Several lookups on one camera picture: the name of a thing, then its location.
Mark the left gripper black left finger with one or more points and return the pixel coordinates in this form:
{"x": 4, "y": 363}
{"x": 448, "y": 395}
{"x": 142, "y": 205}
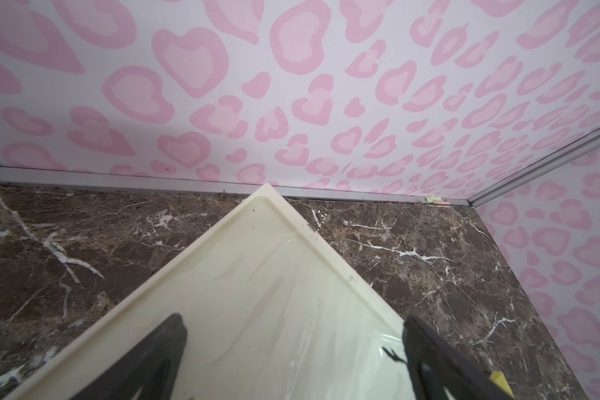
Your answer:
{"x": 147, "y": 371}

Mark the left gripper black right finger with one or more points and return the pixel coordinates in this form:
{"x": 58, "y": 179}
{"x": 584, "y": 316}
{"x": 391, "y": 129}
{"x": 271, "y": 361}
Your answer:
{"x": 439, "y": 371}

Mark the cream plastic drawer cabinet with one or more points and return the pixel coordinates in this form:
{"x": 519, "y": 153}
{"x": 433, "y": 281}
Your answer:
{"x": 271, "y": 310}

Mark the yellow sponge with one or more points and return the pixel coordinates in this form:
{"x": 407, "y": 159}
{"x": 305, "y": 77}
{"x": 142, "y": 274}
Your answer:
{"x": 499, "y": 379}

